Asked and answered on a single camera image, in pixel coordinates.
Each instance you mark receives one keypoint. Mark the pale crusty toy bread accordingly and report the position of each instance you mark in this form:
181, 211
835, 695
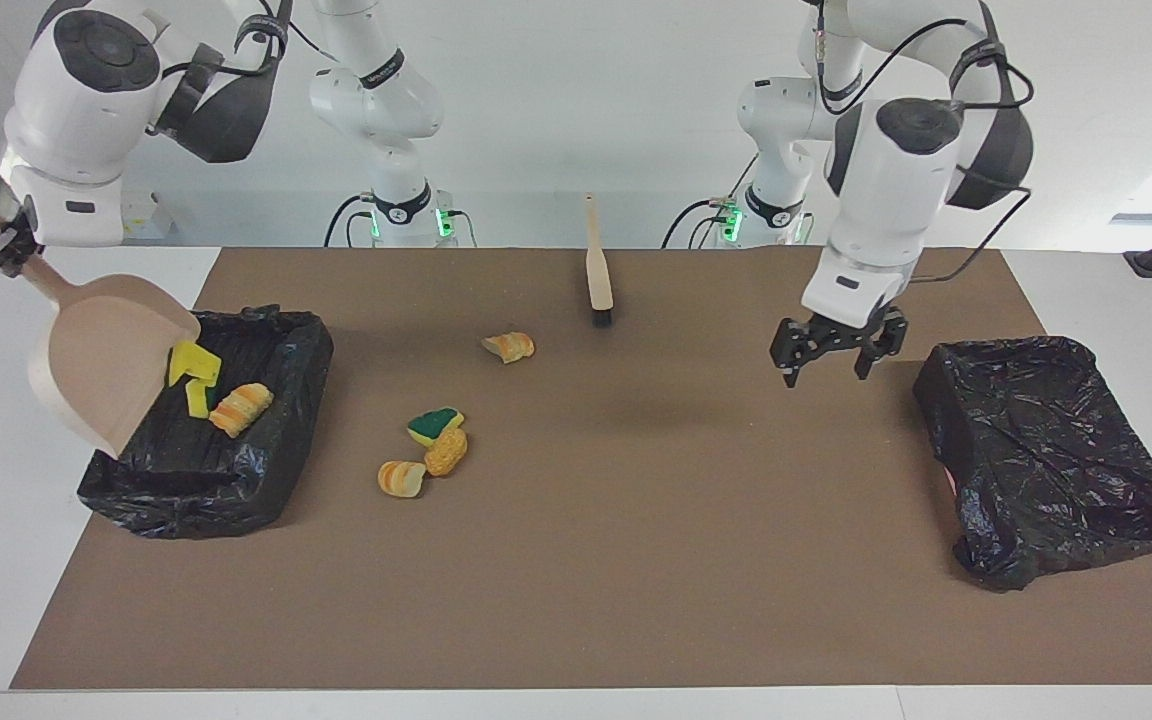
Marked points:
241, 410

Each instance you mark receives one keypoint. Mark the striped toy bread piece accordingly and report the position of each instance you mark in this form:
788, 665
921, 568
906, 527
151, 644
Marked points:
400, 479

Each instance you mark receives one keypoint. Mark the black bag lined bin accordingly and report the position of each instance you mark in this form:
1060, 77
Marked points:
236, 480
1046, 460

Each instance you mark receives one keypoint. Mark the beige plastic dustpan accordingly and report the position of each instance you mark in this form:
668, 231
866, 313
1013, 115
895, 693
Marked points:
106, 350

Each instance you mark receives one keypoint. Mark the brown table mat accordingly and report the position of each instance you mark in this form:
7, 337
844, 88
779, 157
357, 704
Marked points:
536, 630

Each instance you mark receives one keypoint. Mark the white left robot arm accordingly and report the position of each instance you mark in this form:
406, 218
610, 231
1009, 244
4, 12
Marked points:
886, 200

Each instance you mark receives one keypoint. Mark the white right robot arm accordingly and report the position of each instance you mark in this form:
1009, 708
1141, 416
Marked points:
86, 110

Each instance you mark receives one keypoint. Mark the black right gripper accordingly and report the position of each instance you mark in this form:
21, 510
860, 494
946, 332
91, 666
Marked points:
22, 225

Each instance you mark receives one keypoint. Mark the white background box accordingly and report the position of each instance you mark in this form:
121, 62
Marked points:
148, 215

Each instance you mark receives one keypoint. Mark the toy croissant piece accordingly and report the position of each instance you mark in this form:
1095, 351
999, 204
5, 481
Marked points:
509, 347

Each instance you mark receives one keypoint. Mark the beige hand brush black bristles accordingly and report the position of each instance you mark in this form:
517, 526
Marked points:
599, 280

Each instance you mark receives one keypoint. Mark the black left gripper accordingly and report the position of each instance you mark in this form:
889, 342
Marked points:
843, 333

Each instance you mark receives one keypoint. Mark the yellow and green sponge piece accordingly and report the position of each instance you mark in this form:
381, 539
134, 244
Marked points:
198, 400
433, 427
191, 362

